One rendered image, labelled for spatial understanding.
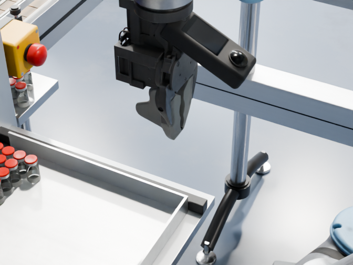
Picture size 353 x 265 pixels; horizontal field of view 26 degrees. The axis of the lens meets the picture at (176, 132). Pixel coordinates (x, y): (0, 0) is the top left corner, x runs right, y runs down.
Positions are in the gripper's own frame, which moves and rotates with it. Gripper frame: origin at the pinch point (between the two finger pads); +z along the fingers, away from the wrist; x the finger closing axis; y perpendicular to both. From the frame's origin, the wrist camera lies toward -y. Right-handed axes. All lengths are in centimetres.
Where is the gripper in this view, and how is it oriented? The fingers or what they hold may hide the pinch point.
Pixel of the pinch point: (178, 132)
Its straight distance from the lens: 102.2
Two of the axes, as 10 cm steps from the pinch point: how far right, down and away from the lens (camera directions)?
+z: 0.0, 7.6, 6.5
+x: -4.5, 5.8, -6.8
